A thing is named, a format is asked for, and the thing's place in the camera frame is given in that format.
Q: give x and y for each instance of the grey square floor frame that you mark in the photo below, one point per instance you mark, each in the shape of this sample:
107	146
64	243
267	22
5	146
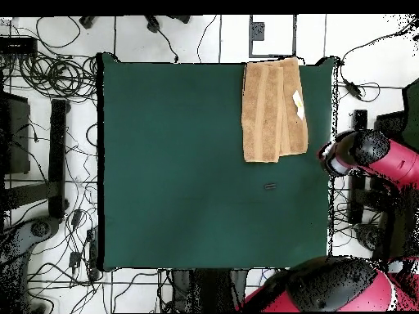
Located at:
250	39

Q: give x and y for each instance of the small grey box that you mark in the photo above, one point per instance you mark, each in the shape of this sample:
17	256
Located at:
257	32

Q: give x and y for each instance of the grey chair base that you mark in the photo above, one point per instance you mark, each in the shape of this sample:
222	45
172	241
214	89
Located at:
368	235
39	229

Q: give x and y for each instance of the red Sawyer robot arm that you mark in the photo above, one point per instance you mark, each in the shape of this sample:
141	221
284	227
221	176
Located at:
392	163

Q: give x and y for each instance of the dark green table cloth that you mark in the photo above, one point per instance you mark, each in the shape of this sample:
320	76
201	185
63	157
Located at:
180	163

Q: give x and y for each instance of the black electronics box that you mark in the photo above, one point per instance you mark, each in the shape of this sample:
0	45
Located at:
18	45

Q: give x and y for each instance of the green cloth sheet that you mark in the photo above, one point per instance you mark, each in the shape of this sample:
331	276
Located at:
413	114

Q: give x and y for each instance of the black flat panel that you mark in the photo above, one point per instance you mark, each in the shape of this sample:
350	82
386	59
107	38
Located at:
18	137
391	122

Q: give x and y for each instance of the black power adapter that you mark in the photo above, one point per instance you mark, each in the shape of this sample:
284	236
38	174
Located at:
353	91

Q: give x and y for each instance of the tan terry towel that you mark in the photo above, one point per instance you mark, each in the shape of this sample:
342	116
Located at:
265	114

